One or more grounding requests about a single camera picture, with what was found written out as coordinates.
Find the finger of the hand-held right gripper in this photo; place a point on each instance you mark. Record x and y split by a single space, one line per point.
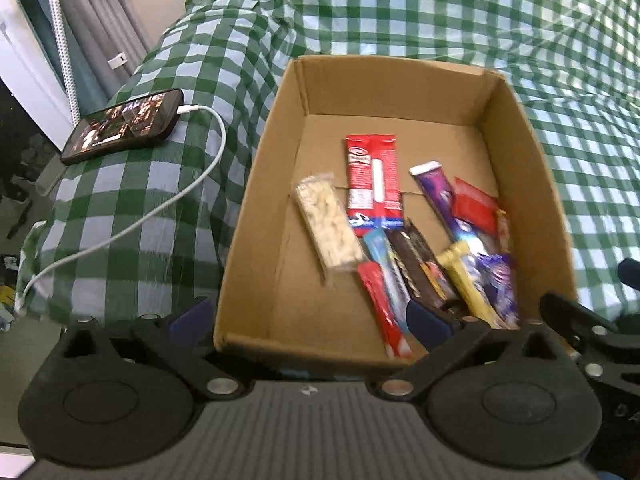
570 317
631 275

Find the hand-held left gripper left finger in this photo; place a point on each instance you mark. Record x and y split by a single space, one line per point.
190 320

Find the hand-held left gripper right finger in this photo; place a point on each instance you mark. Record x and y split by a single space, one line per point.
425 322

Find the red stick snack packet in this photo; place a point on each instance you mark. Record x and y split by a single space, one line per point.
382 305

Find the yellow snack bar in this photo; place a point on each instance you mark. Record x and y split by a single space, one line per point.
462 272

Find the black snack bar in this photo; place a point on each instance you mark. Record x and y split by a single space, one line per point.
410 255

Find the light blue snack packet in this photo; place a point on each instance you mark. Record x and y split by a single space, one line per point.
382 255

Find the purple blue snack packet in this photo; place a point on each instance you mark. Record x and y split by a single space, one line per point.
497 280

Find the square red snack packet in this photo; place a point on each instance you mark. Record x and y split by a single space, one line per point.
472 205

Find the long purple snack packet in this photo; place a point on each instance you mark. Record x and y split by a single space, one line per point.
435 185

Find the clear-wrapped nut bar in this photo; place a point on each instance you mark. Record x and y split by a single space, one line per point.
327 225

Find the long red snack packet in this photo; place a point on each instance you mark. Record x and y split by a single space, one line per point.
372 185

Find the cardboard box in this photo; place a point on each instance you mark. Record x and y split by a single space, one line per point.
390 95

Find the black smartphone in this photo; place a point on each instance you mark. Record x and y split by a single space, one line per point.
120 125

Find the small white clip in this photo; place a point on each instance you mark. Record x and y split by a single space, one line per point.
117 60

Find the white cabinet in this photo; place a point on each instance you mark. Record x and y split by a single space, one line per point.
25 60

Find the green checked blanket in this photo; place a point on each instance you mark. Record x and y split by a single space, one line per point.
450 10

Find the grey curtain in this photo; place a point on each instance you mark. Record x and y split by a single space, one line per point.
100 10

